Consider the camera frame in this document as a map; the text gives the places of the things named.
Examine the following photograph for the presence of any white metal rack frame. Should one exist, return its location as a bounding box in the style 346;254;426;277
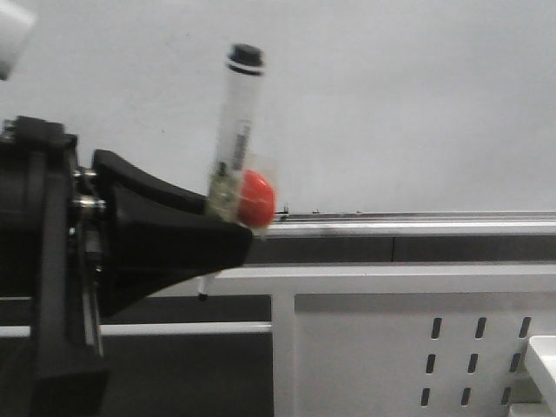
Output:
0;262;556;417

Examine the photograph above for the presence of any white plastic bin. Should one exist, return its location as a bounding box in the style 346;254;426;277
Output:
508;335;555;416

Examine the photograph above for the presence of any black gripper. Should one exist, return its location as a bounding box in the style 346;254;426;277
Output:
1;116;253;416

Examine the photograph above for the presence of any white whiteboard with aluminium frame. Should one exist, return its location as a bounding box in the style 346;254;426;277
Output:
1;1;555;235

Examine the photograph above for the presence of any white whiteboard marker with magnet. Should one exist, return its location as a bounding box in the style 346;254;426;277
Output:
205;43;277;239

